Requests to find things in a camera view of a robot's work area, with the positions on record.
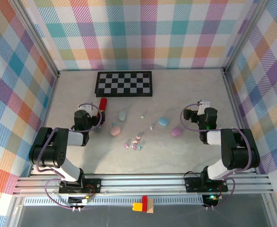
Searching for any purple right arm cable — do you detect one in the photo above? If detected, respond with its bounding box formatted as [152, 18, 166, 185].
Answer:
[180, 103, 253, 211]

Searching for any red cylinder with grey end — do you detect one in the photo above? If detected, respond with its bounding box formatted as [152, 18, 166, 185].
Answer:
[93, 97, 108, 133]

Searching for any aluminium front rail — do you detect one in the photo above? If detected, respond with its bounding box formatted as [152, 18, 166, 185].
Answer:
[12, 173, 276, 197]

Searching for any yellow toy brick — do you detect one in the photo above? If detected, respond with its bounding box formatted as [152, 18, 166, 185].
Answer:
[132, 202, 148, 212]

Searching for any purple earbud case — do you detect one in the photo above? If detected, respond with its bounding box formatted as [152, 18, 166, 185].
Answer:
[171, 127, 184, 137]

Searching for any grey slotted cable duct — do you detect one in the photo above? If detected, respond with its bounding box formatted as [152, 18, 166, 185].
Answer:
[23, 196, 206, 207]

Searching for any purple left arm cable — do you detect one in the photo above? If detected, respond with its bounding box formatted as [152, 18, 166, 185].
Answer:
[35, 102, 106, 211]

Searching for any aluminium frame post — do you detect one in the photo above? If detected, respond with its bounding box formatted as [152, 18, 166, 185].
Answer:
[222, 0, 273, 76]
[10, 0, 61, 79]

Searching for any wooden toy block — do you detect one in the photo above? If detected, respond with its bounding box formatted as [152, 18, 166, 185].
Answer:
[146, 198, 154, 214]

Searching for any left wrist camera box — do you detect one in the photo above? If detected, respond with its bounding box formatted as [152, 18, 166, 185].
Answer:
[78, 103, 93, 117]

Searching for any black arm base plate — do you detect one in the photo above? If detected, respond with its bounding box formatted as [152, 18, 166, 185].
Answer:
[184, 176, 229, 192]
[58, 178, 102, 194]

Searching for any small controller board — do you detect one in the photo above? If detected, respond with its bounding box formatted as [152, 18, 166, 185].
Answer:
[201, 193, 222, 209]
[68, 195, 93, 209]

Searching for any black and grey chessboard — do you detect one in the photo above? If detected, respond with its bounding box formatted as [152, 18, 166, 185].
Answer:
[94, 70, 153, 98]

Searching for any pink earbud case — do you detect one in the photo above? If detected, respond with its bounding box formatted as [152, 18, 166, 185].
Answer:
[110, 126, 122, 137]

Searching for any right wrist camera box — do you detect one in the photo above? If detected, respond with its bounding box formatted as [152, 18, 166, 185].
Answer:
[198, 100, 211, 116]

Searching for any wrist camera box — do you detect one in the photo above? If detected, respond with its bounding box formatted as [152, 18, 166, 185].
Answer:
[78, 103, 93, 117]
[198, 100, 211, 116]

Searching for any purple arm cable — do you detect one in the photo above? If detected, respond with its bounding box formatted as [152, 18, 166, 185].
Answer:
[180, 103, 253, 211]
[35, 102, 106, 211]

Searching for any aluminium table side rail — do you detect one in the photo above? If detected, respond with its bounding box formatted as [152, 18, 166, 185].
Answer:
[222, 68, 259, 175]
[29, 70, 62, 178]

